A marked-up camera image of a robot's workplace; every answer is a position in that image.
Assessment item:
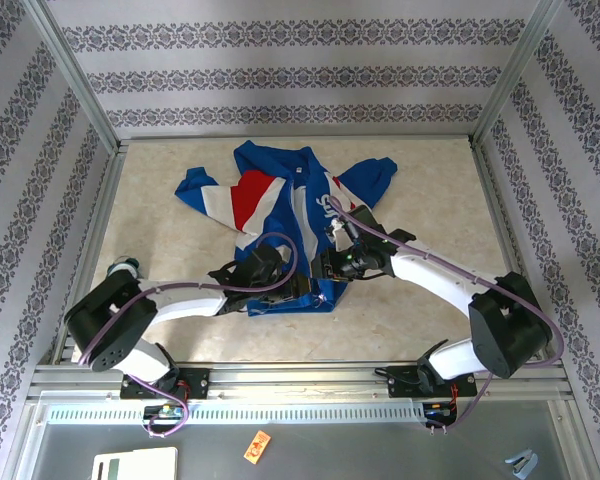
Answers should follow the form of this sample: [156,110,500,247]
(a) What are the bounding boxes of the blue red white zip jacket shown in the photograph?
[173,139,399,317]

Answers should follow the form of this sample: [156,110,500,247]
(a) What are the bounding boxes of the teal alarm clock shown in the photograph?
[106,255,142,279]

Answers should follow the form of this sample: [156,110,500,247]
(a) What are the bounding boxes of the orange card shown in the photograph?
[243,429,272,460]

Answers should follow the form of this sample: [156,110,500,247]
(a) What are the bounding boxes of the small circuit board with green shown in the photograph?
[144,403,189,422]

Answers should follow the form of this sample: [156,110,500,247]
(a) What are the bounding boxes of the small circuit board with blue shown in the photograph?
[424,401,457,420]

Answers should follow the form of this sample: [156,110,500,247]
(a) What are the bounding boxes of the grey blue stapler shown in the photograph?
[504,448,538,477]

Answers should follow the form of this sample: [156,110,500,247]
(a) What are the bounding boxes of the aluminium mounting rail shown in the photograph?
[27,363,574,402]

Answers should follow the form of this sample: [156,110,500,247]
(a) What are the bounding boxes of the slotted white cable duct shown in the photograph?
[47,403,427,426]

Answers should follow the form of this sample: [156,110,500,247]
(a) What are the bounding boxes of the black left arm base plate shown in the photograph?
[119,367,211,401]

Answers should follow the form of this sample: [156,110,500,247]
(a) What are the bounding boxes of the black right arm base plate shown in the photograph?
[387,364,479,399]

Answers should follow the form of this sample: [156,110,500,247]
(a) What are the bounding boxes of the aluminium frame post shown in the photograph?
[20,0,120,154]
[470,0,566,147]

